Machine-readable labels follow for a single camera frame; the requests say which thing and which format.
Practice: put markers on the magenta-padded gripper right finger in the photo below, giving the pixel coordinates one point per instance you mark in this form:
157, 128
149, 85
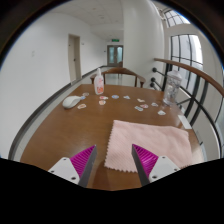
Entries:
146, 160

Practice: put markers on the pink towel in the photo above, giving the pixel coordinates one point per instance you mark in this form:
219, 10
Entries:
150, 136

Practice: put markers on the green exit sign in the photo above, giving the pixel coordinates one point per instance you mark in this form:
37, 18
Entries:
115, 40

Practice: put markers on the white paper card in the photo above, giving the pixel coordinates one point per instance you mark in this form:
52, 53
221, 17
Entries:
184, 122

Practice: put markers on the beige single door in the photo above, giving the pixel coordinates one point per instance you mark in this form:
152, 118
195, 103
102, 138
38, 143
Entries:
74, 58

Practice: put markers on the white computer mouse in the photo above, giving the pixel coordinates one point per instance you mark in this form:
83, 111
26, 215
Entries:
71, 101

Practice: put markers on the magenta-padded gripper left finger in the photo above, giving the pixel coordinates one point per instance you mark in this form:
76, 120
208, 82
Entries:
82, 161

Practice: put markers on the wooden chair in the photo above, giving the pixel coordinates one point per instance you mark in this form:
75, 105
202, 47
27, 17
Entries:
120, 70

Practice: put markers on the small colourful sticker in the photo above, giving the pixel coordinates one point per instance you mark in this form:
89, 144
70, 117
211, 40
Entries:
81, 106
82, 97
138, 108
154, 104
161, 112
126, 97
115, 97
141, 100
144, 106
86, 94
102, 102
103, 97

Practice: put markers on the wooden-topped black railing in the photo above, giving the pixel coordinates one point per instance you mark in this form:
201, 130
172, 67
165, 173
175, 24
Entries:
196, 71

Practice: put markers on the arched black-framed window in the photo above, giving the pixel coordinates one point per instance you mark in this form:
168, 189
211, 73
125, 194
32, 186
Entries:
175, 18

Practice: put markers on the glazed double door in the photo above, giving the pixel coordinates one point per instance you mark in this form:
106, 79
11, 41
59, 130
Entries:
115, 55

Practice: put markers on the white pump bottle orange label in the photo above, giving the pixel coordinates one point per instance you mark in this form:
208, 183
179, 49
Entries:
99, 85

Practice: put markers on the tall black-framed window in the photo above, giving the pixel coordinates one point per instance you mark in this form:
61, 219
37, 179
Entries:
186, 50

